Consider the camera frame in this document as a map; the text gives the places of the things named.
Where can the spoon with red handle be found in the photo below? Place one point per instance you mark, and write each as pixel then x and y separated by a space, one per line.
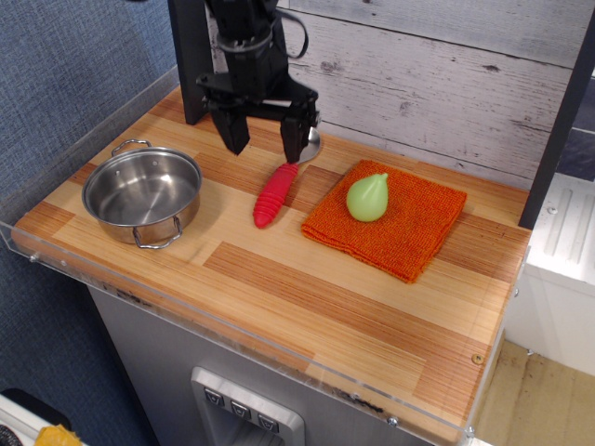
pixel 272 197

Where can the yellow object bottom left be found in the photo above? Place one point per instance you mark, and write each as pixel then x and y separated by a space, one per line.
pixel 57 436

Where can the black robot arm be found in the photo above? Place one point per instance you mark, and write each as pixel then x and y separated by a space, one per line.
pixel 246 20

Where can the clear acrylic table guard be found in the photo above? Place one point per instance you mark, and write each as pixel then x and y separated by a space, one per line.
pixel 418 352

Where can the grey cabinet with button panel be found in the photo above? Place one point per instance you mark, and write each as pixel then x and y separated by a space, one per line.
pixel 198 390

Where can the orange knitted cloth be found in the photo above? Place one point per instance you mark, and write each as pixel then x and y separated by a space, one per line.
pixel 406 238

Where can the dark vertical post left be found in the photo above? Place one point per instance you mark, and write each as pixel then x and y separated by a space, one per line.
pixel 190 31

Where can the small steel pot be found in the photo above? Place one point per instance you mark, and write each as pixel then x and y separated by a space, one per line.
pixel 144 195

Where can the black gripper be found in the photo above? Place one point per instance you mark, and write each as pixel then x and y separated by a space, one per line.
pixel 257 82

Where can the green toy pear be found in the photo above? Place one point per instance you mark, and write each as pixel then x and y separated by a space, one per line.
pixel 368 198

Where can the white appliance at right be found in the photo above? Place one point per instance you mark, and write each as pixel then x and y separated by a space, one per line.
pixel 552 311

